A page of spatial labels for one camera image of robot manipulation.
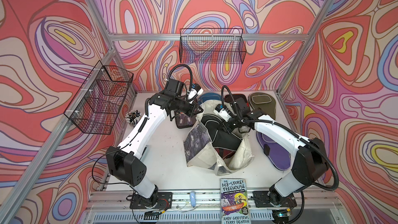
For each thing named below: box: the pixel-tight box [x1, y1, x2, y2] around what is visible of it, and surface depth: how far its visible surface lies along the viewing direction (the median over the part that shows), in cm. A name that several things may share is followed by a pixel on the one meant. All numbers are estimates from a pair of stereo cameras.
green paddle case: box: [248, 92, 277, 120], surface depth 113 cm
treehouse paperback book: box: [219, 178, 252, 224], surface depth 72 cm
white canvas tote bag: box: [183, 100, 255, 176], surface depth 74 cm
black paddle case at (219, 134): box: [200, 114, 244, 152], surface depth 82 cm
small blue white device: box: [189, 190, 196, 208], surface depth 73 cm
